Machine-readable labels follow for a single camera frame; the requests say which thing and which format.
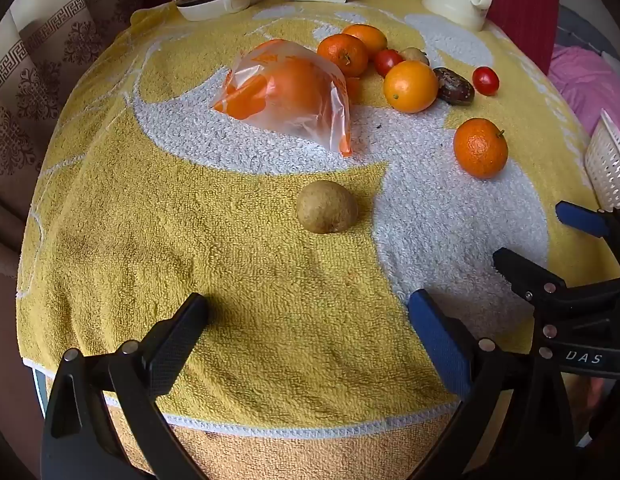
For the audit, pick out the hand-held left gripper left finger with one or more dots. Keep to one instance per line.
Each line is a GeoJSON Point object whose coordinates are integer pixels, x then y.
{"type": "Point", "coordinates": [177, 340]}

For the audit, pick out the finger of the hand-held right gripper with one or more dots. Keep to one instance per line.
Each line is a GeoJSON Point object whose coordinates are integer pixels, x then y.
{"type": "Point", "coordinates": [582, 217]}
{"type": "Point", "coordinates": [527, 277]}

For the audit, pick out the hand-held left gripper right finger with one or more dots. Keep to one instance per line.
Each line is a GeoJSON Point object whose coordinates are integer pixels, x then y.
{"type": "Point", "coordinates": [440, 340]}

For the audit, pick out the white plastic basket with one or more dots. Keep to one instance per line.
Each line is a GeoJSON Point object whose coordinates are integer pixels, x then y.
{"type": "Point", "coordinates": [610, 165]}

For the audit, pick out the mandarin with stem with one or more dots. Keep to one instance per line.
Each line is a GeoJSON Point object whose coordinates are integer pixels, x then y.
{"type": "Point", "coordinates": [342, 55]}
{"type": "Point", "coordinates": [480, 147]}

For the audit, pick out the large brown kiwi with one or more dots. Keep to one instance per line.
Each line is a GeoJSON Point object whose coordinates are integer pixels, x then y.
{"type": "Point", "coordinates": [327, 207]}

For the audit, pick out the dark passion fruit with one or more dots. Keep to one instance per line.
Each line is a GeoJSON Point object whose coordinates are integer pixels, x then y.
{"type": "Point", "coordinates": [455, 85]}

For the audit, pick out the smooth orange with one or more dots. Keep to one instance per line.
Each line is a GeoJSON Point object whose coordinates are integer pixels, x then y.
{"type": "Point", "coordinates": [370, 36]}
{"type": "Point", "coordinates": [410, 86]}

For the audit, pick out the red cherry tomato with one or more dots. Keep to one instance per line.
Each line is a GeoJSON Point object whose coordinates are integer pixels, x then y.
{"type": "Point", "coordinates": [485, 81]}
{"type": "Point", "coordinates": [386, 62]}

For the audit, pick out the plastic bag with orange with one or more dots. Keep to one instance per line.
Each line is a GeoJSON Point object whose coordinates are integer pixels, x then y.
{"type": "Point", "coordinates": [290, 95]}

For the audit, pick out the yellow and white towel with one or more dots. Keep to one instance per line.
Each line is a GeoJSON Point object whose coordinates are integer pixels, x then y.
{"type": "Point", "coordinates": [189, 240]}

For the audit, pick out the pink dotted blanket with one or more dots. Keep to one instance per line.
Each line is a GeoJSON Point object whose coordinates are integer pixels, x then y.
{"type": "Point", "coordinates": [585, 80]}

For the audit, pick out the grey padded bed headboard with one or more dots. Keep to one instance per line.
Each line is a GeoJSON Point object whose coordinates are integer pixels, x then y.
{"type": "Point", "coordinates": [590, 30]}

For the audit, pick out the red quilted cloth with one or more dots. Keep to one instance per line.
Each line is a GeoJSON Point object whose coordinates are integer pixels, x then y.
{"type": "Point", "coordinates": [525, 15]}

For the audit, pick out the small brown kiwi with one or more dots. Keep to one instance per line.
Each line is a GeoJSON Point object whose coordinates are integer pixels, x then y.
{"type": "Point", "coordinates": [416, 55]}

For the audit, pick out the beige patterned curtain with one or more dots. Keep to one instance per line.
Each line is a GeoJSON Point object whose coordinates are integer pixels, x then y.
{"type": "Point", "coordinates": [44, 85]}

